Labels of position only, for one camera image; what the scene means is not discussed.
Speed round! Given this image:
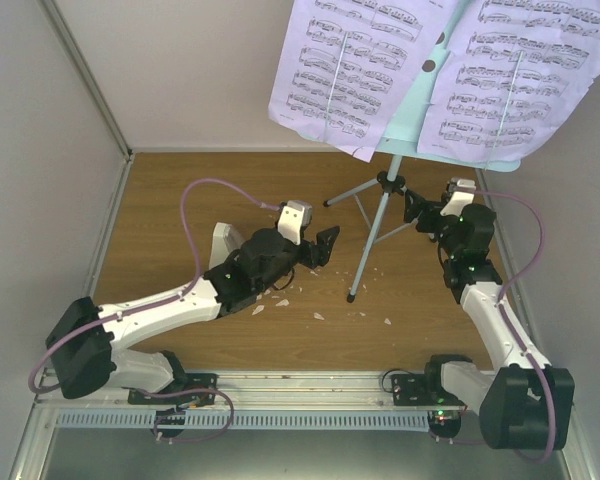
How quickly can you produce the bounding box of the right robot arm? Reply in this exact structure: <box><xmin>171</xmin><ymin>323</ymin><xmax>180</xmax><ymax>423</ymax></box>
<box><xmin>404</xmin><ymin>183</ymin><xmax>575</xmax><ymax>457</ymax></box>

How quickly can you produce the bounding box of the white debris flakes pile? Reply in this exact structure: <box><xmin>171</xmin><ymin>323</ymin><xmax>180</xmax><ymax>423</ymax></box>
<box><xmin>249</xmin><ymin>267</ymin><xmax>397</xmax><ymax>326</ymax></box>

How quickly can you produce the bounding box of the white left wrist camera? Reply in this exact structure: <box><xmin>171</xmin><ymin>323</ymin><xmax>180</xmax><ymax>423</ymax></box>
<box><xmin>277</xmin><ymin>200</ymin><xmax>313</xmax><ymax>245</ymax></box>

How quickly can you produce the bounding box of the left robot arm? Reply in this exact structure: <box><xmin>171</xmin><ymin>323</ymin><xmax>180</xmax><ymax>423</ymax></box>
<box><xmin>46</xmin><ymin>226</ymin><xmax>340</xmax><ymax>404</ymax></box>

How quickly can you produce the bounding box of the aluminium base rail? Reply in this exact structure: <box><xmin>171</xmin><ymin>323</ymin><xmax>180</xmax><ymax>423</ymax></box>
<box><xmin>34</xmin><ymin>369</ymin><xmax>496</xmax><ymax>409</ymax></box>

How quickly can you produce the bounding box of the grey slotted cable duct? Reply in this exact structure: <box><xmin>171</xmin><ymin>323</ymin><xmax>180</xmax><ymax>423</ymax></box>
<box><xmin>56</xmin><ymin>409</ymin><xmax>429</xmax><ymax>432</ymax></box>

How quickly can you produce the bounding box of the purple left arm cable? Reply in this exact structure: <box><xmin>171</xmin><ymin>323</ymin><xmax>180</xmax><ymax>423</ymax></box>
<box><xmin>27</xmin><ymin>178</ymin><xmax>286</xmax><ymax>394</ymax></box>

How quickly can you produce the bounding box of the white metronome body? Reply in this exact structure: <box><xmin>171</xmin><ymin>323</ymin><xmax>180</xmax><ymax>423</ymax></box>
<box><xmin>208</xmin><ymin>222</ymin><xmax>245</xmax><ymax>270</ymax></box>

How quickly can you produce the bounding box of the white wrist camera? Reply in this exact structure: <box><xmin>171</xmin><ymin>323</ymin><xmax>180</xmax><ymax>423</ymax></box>
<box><xmin>440</xmin><ymin>177</ymin><xmax>476</xmax><ymax>217</ymax></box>
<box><xmin>277</xmin><ymin>200</ymin><xmax>313</xmax><ymax>245</ymax></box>

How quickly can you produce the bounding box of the lilac sheet music paper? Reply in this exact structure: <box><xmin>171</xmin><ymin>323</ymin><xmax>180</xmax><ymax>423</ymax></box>
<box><xmin>417</xmin><ymin>1</ymin><xmax>600</xmax><ymax>167</ymax></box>

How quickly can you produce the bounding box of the light blue music stand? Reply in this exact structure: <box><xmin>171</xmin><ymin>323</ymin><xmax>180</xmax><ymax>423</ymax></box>
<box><xmin>297</xmin><ymin>0</ymin><xmax>524</xmax><ymax>304</ymax></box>

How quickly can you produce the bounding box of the left aluminium frame post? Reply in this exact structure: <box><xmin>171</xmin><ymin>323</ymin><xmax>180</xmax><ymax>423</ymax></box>
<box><xmin>38</xmin><ymin>0</ymin><xmax>133</xmax><ymax>162</ymax></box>

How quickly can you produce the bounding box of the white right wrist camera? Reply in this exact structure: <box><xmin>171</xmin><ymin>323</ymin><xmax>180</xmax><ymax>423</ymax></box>
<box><xmin>440</xmin><ymin>177</ymin><xmax>476</xmax><ymax>217</ymax></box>

